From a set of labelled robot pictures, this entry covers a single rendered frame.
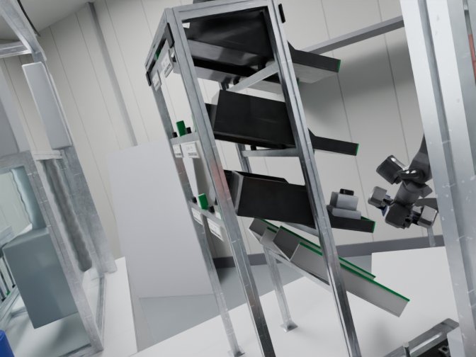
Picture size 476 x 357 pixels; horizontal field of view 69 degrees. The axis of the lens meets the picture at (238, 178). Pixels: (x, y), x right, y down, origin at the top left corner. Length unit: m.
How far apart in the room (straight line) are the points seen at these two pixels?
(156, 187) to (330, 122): 1.76
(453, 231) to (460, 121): 0.08
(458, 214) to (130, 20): 3.77
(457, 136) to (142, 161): 3.50
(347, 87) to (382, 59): 0.33
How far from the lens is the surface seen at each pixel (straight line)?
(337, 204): 0.75
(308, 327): 1.09
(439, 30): 0.25
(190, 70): 0.57
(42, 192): 1.23
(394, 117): 3.13
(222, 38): 0.65
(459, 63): 0.24
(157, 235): 3.61
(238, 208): 0.64
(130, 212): 3.79
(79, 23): 4.32
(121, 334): 1.41
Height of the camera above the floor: 1.47
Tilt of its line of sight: 9 degrees down
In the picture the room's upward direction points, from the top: 15 degrees counter-clockwise
